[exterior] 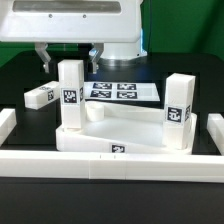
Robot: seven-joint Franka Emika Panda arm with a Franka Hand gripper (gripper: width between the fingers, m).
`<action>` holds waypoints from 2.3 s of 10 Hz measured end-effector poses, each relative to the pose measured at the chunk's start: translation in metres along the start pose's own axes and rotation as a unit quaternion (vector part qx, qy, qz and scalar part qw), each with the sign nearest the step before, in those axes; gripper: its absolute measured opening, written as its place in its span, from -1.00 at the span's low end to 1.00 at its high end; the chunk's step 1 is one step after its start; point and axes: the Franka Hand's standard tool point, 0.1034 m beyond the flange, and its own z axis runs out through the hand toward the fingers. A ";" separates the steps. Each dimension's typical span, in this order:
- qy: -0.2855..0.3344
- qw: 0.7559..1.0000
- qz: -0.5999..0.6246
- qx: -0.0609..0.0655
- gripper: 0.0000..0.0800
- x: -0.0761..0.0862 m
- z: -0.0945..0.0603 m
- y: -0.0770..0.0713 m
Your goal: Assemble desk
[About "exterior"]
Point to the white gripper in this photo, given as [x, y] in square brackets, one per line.
[70, 21]

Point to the white desk top tray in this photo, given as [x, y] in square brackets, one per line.
[117, 128]

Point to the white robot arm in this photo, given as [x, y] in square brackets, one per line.
[118, 53]

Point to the marker tag sheet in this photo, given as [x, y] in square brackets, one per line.
[113, 91]

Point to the white left fence block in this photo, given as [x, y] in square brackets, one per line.
[7, 123]

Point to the white fence block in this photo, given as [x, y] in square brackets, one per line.
[215, 127]
[7, 123]

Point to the white front fence bar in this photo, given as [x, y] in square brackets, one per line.
[52, 164]

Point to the white right fence block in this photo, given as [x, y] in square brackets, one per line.
[215, 127]

